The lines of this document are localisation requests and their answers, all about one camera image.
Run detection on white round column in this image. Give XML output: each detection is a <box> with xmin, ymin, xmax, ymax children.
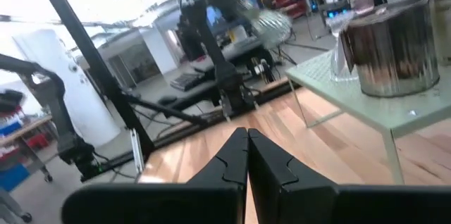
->
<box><xmin>12</xmin><ymin>28</ymin><xmax>123</xmax><ymax>147</ymax></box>

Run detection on green perforated metal stand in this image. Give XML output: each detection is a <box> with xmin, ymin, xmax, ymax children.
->
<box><xmin>285</xmin><ymin>49</ymin><xmax>451</xmax><ymax>185</ymax></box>

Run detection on silver ribbed glass candle holder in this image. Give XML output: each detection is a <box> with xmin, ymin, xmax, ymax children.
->
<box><xmin>252</xmin><ymin>8</ymin><xmax>294</xmax><ymax>49</ymax></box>

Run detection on black aluminium frame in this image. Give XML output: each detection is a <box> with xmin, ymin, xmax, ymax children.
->
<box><xmin>30</xmin><ymin>0</ymin><xmax>300</xmax><ymax>182</ymax></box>

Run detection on black jointed arm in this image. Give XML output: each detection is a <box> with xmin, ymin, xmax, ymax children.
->
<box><xmin>0</xmin><ymin>53</ymin><xmax>103</xmax><ymax>179</ymax></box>

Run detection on computer monitor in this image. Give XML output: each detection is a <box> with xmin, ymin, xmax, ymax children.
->
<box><xmin>206</xmin><ymin>5</ymin><xmax>226</xmax><ymax>30</ymax></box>

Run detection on silver tin candle holder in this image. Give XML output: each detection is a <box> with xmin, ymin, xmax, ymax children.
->
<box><xmin>340</xmin><ymin>0</ymin><xmax>441</xmax><ymax>99</ymax></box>

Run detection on olive green glass candle holder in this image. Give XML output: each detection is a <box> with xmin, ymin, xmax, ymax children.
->
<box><xmin>431</xmin><ymin>0</ymin><xmax>451</xmax><ymax>66</ymax></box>

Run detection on grey desk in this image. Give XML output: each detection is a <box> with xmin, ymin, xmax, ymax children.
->
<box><xmin>133</xmin><ymin>37</ymin><xmax>272</xmax><ymax>112</ymax></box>

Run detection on tall clear glass candle holder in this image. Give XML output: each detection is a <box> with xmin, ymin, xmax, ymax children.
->
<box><xmin>326</xmin><ymin>11</ymin><xmax>360</xmax><ymax>83</ymax></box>

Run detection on black keyboard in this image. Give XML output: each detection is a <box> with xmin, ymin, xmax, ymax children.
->
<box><xmin>170</xmin><ymin>72</ymin><xmax>205</xmax><ymax>92</ymax></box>

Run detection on wooden workshop table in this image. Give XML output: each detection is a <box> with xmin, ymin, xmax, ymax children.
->
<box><xmin>0</xmin><ymin>114</ymin><xmax>54</xmax><ymax>185</ymax></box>

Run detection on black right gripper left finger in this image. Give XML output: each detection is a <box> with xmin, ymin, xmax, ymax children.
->
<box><xmin>61</xmin><ymin>127</ymin><xmax>249</xmax><ymax>224</ymax></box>

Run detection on pink glass candle holder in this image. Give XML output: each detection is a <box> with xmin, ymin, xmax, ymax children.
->
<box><xmin>352</xmin><ymin>0</ymin><xmax>375</xmax><ymax>15</ymax></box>

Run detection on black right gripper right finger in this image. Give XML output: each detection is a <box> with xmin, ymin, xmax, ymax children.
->
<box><xmin>247</xmin><ymin>128</ymin><xmax>451</xmax><ymax>224</ymax></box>

